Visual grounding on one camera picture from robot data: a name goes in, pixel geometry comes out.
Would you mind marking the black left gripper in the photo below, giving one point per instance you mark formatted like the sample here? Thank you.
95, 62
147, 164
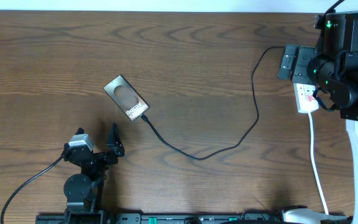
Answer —
114, 154

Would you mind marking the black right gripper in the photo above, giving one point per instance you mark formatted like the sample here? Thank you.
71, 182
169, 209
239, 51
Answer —
299, 74

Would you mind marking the galaxy smartphone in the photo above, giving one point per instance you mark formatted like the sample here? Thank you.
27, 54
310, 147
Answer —
126, 97

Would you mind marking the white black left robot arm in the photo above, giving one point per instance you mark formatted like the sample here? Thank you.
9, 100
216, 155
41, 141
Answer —
84, 190

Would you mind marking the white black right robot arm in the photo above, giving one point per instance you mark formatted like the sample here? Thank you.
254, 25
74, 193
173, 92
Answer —
331, 66

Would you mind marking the white power strip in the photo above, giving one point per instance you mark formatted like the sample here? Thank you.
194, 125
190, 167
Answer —
305, 102

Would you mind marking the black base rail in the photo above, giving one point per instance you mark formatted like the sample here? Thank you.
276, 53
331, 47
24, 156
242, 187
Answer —
136, 218

